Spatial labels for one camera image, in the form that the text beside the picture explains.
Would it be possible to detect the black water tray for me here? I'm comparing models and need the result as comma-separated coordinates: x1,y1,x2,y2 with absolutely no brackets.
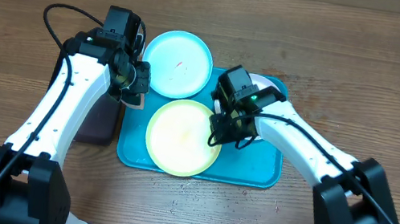
39,58,128,149

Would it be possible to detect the white plate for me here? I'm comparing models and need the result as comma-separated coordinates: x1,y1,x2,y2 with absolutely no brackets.
211,66,287,137

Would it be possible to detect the yellow green plate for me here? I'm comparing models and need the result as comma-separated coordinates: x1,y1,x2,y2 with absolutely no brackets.
145,100,222,177

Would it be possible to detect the light blue plate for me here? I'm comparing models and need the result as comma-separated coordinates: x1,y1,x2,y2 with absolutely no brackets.
143,31,214,99

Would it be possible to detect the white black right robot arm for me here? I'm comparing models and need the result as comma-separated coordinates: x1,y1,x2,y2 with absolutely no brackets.
208,66,398,224

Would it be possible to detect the teal serving tray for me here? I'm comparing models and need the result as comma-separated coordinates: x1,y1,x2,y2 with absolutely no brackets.
116,67,283,189

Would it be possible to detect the pink cleaning sponge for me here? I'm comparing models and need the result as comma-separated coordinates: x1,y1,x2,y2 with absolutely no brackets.
121,93,145,110

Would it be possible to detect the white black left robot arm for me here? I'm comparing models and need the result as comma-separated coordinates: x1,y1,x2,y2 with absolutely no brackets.
0,6,150,224

